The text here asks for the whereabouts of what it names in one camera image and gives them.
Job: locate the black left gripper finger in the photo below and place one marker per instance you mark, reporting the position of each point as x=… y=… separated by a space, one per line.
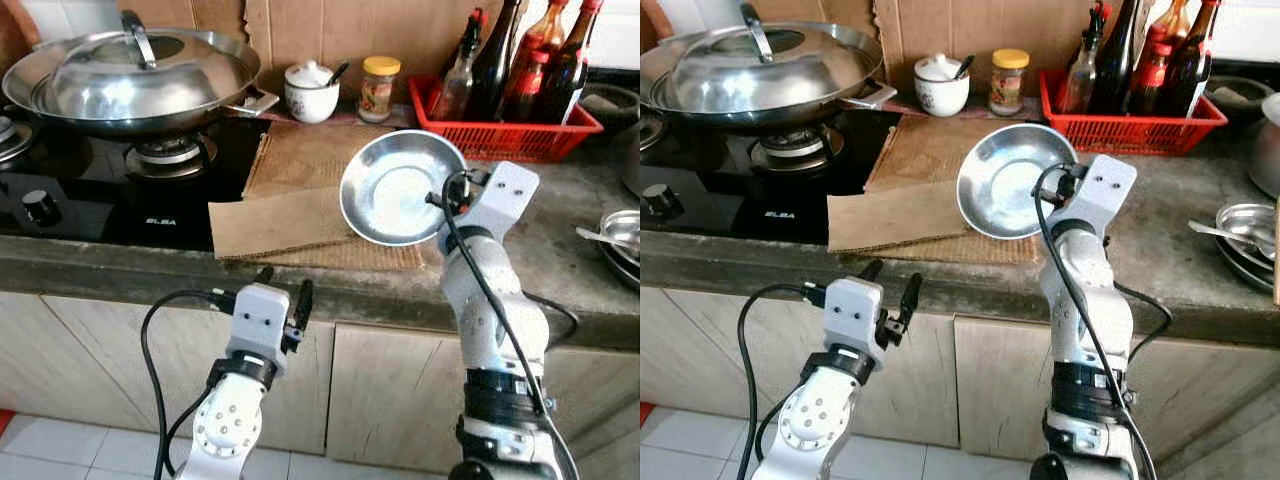
x=265 y=275
x=303 y=304
x=909 y=300
x=873 y=271

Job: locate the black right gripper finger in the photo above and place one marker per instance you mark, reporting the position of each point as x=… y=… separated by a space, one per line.
x=1043 y=197
x=436 y=198

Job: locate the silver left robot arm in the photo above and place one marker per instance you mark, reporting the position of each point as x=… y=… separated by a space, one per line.
x=225 y=425
x=810 y=420

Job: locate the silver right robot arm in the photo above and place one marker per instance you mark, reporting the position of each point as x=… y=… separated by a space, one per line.
x=520 y=310
x=1110 y=300

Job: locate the red plastic basket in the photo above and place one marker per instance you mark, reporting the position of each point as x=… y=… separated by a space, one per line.
x=500 y=142
x=1130 y=135

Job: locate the light wood cabinet door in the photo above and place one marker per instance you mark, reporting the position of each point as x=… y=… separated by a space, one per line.
x=925 y=400
x=305 y=400
x=400 y=400
x=40 y=370
x=1000 y=390

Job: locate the brown cardboard mat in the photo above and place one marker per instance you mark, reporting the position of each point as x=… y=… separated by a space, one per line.
x=290 y=190
x=900 y=190

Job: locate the small clear bottle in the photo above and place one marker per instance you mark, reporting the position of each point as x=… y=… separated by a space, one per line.
x=1085 y=82
x=458 y=90

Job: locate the small red cap bottle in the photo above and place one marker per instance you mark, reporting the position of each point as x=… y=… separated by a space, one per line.
x=522 y=95
x=1150 y=85

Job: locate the yellow lid glass jar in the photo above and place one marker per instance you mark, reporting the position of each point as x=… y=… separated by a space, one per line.
x=380 y=95
x=1008 y=88

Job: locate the tall dark sauce bottle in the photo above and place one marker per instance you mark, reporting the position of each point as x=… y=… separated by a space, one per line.
x=495 y=60
x=1118 y=55

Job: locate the steel spoon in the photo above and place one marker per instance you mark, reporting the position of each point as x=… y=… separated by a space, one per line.
x=600 y=238
x=1210 y=232

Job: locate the black gas stove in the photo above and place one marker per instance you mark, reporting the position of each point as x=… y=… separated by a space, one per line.
x=740 y=215
x=100 y=215

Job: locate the white ceramic pot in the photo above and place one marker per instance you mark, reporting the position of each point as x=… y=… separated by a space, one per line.
x=310 y=100
x=940 y=92

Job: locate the dark red-neck sauce bottle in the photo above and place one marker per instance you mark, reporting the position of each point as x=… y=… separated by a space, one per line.
x=1195 y=70
x=570 y=80

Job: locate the steel bowl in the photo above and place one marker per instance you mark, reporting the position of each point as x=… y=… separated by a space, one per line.
x=625 y=222
x=1255 y=220

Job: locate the small dark bowl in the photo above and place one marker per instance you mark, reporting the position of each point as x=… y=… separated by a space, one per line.
x=1240 y=100
x=610 y=105

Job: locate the amber sauce bottle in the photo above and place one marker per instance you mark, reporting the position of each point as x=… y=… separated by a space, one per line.
x=545 y=30
x=1170 y=22

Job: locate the steel wok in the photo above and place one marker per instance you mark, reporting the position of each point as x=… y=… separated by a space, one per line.
x=740 y=122
x=110 y=128

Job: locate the aluminium pot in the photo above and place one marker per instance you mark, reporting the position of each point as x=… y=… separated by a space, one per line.
x=1268 y=150

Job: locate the brown wooden chopstick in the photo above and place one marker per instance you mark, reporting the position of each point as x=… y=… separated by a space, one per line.
x=1277 y=250

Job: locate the steel wok lid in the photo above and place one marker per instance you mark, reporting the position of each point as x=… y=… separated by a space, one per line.
x=140 y=80
x=770 y=70

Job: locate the red floor mat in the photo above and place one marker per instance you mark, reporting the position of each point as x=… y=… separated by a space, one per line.
x=5 y=420
x=644 y=412

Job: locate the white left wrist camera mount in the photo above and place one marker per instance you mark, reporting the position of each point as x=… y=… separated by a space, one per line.
x=855 y=320
x=258 y=325

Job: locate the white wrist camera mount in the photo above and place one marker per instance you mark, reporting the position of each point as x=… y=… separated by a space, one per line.
x=258 y=325
x=505 y=200
x=1105 y=192
x=855 y=320

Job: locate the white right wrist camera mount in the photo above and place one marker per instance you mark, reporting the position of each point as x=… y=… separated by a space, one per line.
x=505 y=200
x=1105 y=192

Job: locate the brown cardboard wall sheet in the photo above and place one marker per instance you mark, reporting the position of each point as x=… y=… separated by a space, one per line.
x=980 y=25
x=330 y=30

